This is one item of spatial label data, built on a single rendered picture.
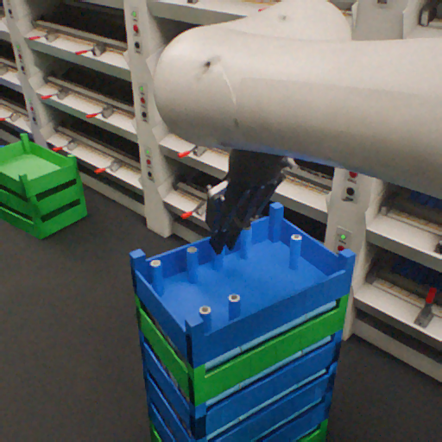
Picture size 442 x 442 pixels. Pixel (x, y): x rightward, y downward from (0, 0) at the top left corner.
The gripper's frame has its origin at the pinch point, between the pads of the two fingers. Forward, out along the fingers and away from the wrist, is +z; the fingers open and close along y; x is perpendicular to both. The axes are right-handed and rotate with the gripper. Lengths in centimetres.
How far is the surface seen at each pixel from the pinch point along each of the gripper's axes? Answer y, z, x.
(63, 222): -4, 83, 68
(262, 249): 9.8, 8.7, -1.2
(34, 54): 9, 61, 126
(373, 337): 44, 42, -20
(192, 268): -6.0, 4.9, -1.4
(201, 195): 30, 52, 42
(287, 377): 2.6, 13.3, -22.6
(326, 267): 14.5, 2.2, -11.4
